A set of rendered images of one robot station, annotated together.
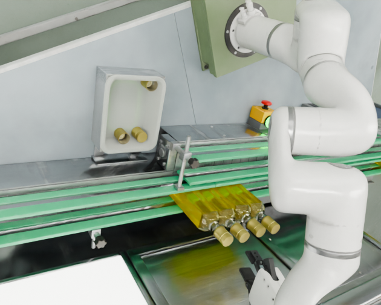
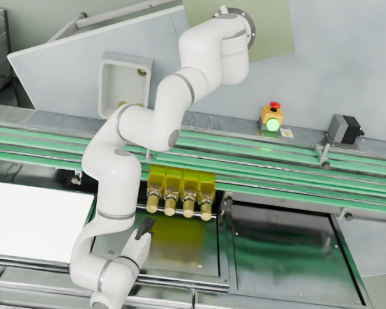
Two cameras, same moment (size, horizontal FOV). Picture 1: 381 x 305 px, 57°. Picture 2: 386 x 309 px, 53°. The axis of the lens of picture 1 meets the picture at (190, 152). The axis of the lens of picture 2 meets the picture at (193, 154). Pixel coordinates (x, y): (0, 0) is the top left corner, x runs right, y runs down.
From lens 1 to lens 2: 0.75 m
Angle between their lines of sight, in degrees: 29
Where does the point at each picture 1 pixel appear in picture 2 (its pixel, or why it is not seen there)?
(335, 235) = (100, 198)
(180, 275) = not seen: hidden behind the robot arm
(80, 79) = (93, 59)
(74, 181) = (75, 133)
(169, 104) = not seen: hidden behind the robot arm
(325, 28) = (182, 46)
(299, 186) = (86, 157)
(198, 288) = (125, 237)
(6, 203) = (25, 135)
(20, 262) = (38, 178)
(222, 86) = not seen: hidden behind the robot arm
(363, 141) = (153, 140)
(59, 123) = (79, 89)
